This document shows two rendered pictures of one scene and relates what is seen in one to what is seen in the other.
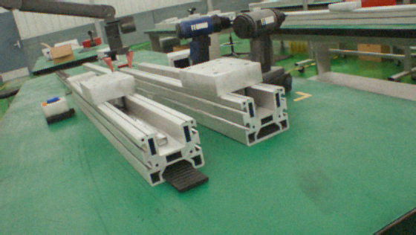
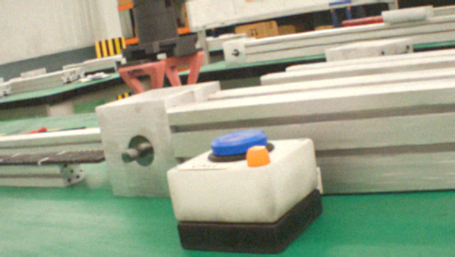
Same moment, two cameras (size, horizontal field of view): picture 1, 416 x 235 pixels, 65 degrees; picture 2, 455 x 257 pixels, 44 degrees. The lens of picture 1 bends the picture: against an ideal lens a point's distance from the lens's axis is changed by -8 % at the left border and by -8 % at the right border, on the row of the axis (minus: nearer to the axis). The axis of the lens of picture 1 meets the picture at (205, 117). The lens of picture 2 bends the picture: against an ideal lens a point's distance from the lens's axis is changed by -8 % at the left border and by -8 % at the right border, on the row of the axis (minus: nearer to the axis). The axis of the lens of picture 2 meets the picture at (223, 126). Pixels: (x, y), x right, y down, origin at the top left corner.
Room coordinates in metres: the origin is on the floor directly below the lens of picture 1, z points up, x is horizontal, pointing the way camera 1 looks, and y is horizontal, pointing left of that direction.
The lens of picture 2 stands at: (0.72, 0.70, 0.93)
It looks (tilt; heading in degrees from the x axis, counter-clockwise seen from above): 9 degrees down; 328
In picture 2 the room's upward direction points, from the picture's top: 10 degrees counter-clockwise
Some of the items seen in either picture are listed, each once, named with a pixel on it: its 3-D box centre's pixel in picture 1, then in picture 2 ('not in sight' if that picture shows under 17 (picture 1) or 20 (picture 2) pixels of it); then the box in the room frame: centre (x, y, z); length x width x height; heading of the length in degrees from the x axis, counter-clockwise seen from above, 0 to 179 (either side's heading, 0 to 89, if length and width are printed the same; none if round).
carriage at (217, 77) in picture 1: (219, 81); not in sight; (0.74, -0.04, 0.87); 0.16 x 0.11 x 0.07; 26
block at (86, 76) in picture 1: (81, 88); (159, 141); (1.27, 0.44, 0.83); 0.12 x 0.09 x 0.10; 116
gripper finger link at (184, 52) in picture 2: (125, 59); (175, 75); (1.49, 0.29, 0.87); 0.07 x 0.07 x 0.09; 26
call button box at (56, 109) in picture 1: (58, 108); (253, 188); (1.08, 0.47, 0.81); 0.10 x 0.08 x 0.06; 116
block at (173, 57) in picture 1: (178, 65); (368, 76); (1.33, 0.06, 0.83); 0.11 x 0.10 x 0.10; 94
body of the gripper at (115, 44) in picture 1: (115, 44); (156, 28); (1.48, 0.31, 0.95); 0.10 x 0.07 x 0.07; 116
